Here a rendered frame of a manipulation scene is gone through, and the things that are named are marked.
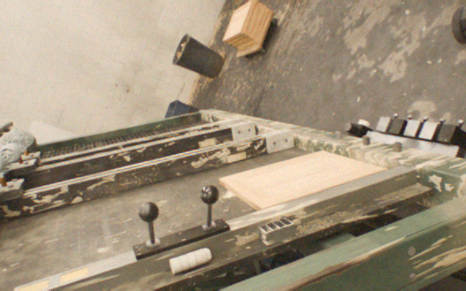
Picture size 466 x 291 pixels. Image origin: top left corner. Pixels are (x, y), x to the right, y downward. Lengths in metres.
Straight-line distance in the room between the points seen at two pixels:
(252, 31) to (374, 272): 3.86
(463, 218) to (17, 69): 6.05
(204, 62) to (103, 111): 1.87
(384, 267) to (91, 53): 5.96
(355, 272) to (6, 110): 5.95
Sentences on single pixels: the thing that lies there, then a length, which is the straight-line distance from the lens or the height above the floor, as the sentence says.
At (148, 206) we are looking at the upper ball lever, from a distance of 0.68.
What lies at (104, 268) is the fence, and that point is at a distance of 0.77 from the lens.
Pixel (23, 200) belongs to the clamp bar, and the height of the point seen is 1.75.
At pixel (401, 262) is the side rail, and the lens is 0.72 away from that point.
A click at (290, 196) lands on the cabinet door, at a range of 0.98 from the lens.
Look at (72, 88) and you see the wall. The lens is 6.27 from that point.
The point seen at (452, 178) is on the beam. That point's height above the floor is 0.90.
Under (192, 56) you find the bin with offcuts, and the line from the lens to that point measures 5.49.
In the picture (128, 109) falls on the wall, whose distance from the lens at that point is 6.33.
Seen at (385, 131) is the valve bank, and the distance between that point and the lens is 1.39.
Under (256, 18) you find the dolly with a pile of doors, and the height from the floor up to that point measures 0.28.
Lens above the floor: 1.72
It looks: 24 degrees down
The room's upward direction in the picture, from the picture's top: 67 degrees counter-clockwise
